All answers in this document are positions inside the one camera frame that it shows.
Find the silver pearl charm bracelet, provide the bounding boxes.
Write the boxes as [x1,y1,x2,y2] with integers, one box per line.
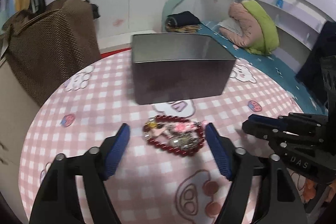
[165,125,200,150]

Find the dark red bead bracelet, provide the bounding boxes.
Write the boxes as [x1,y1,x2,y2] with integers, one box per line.
[142,114,206,157]

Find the pink charm bracelet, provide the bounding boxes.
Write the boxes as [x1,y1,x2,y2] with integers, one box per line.
[145,120,210,136]

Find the pink and green pillow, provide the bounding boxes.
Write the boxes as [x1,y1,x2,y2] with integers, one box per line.
[219,0,280,56]

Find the beige cabinet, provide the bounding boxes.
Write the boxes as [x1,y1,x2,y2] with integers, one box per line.
[1,62,39,223]

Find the pink checkered bear tablecloth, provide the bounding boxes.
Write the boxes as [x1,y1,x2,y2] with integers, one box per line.
[19,51,303,223]

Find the dark metal tin box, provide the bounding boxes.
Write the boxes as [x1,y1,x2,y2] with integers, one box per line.
[131,33,236,105]

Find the folded dark clothes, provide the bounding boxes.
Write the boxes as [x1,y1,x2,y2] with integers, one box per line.
[165,11,201,34]

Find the brown polka dot bag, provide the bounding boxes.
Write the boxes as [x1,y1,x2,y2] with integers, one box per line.
[1,0,101,106]

